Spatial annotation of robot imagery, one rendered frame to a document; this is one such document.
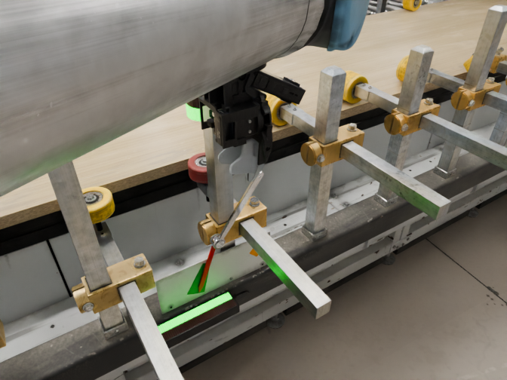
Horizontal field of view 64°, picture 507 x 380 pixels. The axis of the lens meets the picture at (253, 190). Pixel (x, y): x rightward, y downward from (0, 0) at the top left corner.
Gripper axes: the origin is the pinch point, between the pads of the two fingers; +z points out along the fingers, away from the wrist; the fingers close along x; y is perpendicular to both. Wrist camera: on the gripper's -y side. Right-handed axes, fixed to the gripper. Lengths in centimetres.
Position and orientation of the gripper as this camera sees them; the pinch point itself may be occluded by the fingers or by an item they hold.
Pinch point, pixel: (253, 173)
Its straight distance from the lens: 67.3
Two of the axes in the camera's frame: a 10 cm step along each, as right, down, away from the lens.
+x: 5.3, 5.1, -6.8
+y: -8.5, 3.2, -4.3
